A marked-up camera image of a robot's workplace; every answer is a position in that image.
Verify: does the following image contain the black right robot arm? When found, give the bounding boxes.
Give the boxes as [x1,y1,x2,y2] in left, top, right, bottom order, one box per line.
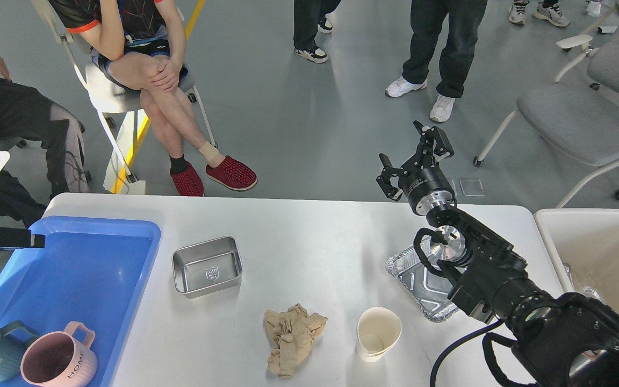
[377,121,619,386]

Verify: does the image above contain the crumpled brown paper napkin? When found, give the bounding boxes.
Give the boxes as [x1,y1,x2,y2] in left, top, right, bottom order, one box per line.
[264,304,328,378]

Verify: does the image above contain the standing person white sneakers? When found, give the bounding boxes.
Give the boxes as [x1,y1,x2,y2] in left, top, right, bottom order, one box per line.
[385,1,488,123]

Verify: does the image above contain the person grey sneakers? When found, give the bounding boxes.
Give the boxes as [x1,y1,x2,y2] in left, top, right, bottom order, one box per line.
[508,1,570,27]

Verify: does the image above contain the white paper cup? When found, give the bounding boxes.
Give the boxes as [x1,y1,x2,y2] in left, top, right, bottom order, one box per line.
[356,306,402,362]

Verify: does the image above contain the pink plastic mug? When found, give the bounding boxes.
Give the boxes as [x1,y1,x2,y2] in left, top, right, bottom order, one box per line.
[20,321,98,386]

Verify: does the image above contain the stainless steel rectangular tin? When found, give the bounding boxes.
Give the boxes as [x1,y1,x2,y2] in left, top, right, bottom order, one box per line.
[172,236,243,299]

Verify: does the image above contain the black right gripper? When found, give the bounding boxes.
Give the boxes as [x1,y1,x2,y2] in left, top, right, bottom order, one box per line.
[376,120,455,216]

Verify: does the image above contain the white folding chair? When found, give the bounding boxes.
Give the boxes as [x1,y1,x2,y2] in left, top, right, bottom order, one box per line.
[30,0,218,184]

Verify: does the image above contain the aluminium foil tray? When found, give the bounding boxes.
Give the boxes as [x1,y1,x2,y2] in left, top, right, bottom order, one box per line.
[385,246,459,323]

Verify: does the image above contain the seated person red shoes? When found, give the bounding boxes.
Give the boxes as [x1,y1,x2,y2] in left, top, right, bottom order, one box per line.
[49,0,259,197]

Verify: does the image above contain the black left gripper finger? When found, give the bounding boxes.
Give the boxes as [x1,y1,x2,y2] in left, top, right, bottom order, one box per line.
[0,226,45,250]

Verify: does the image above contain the blue plastic tray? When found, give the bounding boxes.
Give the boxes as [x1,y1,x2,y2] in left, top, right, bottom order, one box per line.
[0,216,161,386]

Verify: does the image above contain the person in black trousers left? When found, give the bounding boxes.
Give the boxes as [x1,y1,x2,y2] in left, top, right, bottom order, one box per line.
[0,0,92,229]

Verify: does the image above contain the white plastic waste bin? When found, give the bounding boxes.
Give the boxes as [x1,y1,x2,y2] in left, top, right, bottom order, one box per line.
[535,209,619,314]

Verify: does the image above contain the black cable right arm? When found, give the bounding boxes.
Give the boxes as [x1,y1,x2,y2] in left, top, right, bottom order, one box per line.
[430,320,509,387]

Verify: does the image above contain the grey padded chair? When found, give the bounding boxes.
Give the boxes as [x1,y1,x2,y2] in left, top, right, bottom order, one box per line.
[472,26,619,207]

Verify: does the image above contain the standing person black-white sneakers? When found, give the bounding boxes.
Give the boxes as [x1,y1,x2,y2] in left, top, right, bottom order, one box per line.
[293,1,340,63]

